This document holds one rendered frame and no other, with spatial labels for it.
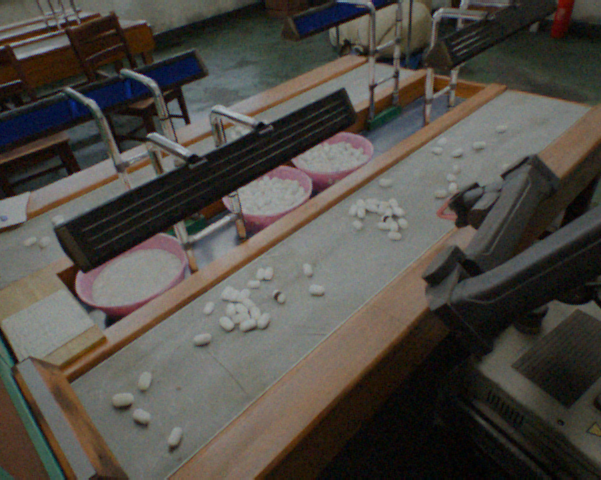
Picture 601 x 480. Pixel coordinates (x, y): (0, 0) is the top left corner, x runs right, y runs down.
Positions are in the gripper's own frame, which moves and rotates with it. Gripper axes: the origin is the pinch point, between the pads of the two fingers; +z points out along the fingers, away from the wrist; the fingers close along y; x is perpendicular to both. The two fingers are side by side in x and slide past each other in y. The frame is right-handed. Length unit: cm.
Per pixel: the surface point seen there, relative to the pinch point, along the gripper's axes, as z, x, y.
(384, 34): 173, -95, -225
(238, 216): 25.1, -24.2, 33.7
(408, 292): -2.1, 8.5, 21.6
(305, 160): 48, -30, -8
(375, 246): 12.2, -0.3, 12.0
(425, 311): -6.1, 12.2, 23.5
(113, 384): 22, -8, 77
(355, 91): 66, -46, -61
